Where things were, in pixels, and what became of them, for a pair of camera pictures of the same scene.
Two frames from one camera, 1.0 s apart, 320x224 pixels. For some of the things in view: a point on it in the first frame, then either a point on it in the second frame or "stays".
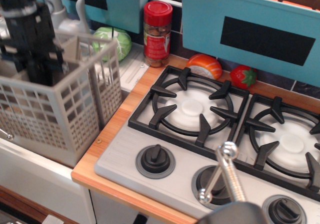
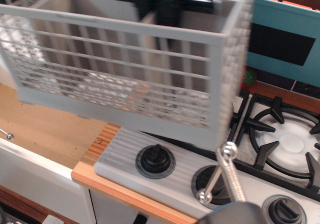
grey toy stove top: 169,147 stays
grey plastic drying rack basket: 61,120 -> 74,50
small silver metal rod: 8,135 stays
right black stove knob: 283,209 stays
